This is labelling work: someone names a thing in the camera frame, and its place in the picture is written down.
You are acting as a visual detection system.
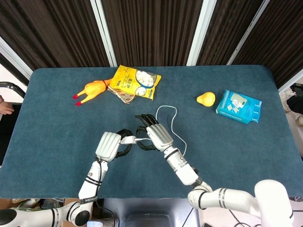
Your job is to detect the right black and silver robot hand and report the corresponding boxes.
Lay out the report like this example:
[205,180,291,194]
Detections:
[134,113,174,153]

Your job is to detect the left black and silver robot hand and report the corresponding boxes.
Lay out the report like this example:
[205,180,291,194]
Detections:
[95,128,134,163]

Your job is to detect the white usb cable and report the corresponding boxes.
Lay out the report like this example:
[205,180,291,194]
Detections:
[134,105,187,157]

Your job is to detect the white charger plug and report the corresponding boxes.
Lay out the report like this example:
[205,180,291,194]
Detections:
[120,136,136,145]

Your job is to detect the teal felt table cloth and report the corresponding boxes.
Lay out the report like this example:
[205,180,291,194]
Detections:
[0,65,303,199]

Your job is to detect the brown and silver snack packet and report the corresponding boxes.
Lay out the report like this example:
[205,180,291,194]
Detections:
[107,86,139,105]

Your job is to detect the yellow rubber chicken toy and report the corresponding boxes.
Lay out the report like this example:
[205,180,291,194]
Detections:
[72,79,112,107]

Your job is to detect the yellow pear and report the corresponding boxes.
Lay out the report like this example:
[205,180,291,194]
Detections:
[196,91,216,108]

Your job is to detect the yellow marshmallow bag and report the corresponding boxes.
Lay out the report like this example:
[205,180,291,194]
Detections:
[108,65,162,102]

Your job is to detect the brown cardboard box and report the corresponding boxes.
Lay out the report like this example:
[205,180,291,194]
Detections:
[63,198,82,209]

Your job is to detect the grey plastic bin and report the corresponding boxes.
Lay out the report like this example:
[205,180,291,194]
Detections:
[94,198,199,227]

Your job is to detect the blue cardboard product box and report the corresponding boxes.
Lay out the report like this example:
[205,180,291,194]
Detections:
[215,89,263,125]

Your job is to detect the bystander bare skin limb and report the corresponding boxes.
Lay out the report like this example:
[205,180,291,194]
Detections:
[0,94,15,115]

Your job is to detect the black curved chair armrest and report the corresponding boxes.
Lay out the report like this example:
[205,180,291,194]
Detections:
[0,81,26,98]

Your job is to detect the white crumpled cloth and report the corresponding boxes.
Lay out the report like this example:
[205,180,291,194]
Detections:
[280,88,298,112]

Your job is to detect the black bag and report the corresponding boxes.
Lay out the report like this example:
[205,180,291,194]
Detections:
[286,82,303,114]

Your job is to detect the thin dark gray wire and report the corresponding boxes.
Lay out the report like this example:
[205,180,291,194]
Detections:
[228,209,262,227]

